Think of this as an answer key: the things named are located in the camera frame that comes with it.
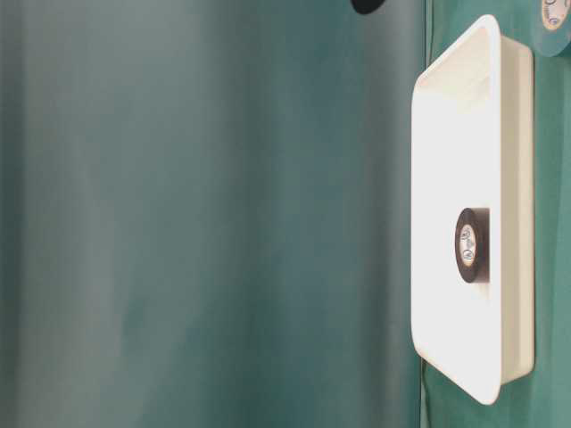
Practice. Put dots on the black tape roll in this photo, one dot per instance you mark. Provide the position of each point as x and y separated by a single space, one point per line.
471 244

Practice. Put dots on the white plastic tray case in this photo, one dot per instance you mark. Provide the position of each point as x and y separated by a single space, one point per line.
472 131

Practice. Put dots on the teal tape roll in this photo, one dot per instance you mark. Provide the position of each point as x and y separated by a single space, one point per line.
551 33

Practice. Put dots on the green table cloth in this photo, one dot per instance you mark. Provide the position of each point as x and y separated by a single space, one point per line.
205 216

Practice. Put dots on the black round background object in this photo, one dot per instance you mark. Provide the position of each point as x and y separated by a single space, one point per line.
365 7

